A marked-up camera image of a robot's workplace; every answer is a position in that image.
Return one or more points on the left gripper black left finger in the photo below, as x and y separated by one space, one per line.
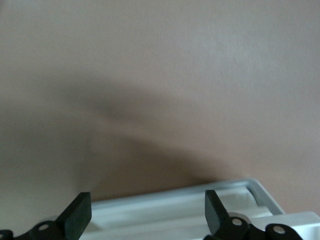
75 217

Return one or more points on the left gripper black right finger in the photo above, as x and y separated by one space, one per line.
216 217

